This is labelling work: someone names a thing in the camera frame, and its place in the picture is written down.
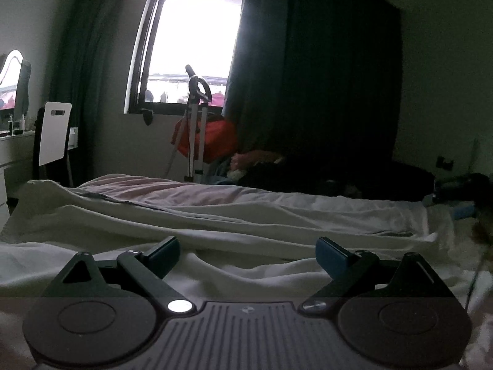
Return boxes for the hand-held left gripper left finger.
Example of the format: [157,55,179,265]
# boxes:
[45,235,194,314]

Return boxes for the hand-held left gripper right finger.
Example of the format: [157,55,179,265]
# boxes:
[299,236,450,314]

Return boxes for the pile of dark clothes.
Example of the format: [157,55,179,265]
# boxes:
[239,157,437,202]

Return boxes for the pink and white clothes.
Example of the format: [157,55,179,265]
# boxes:
[227,150,287,181]

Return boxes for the pink blanket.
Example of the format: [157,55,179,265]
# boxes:
[75,175,251,211]

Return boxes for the white bed sheet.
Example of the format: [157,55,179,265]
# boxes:
[0,196,493,370]

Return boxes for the red bag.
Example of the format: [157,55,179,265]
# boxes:
[172,115,238,163]

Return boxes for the metal folding stand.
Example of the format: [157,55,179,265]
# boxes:
[165,65,212,183]

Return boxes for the white chair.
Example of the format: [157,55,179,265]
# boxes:
[33,102,74,182]

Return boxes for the white dresser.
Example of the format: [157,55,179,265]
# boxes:
[0,130,37,220]

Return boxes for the dark curtain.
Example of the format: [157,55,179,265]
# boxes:
[223,0,403,166]

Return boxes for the grey sheer curtain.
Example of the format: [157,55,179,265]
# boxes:
[54,0,151,186]

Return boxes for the black framed window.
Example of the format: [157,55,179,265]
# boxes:
[123,0,251,116]

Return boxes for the lit vanity mirror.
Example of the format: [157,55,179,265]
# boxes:
[0,49,32,116]

